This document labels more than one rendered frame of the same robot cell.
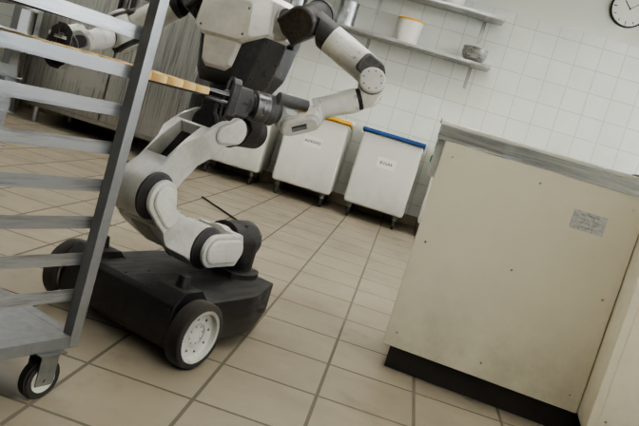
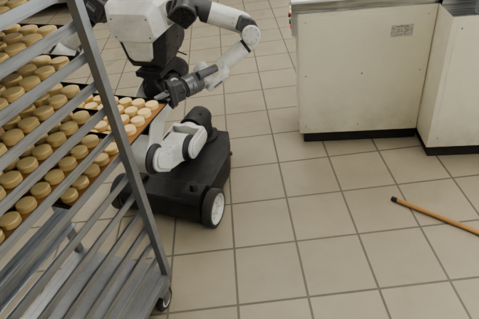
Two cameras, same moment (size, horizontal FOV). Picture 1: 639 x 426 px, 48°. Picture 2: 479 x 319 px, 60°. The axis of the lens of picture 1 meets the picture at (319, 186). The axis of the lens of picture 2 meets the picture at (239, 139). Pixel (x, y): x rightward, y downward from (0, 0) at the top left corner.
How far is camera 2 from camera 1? 0.94 m
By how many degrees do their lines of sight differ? 30
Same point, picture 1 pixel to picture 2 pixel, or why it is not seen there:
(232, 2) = (130, 18)
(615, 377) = (438, 116)
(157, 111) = not seen: outside the picture
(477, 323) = (350, 106)
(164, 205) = (163, 163)
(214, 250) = (194, 149)
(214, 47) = (134, 49)
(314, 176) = not seen: outside the picture
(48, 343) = (161, 288)
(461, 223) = (323, 59)
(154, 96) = not seen: outside the picture
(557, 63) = not seen: outside the picture
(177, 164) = (155, 133)
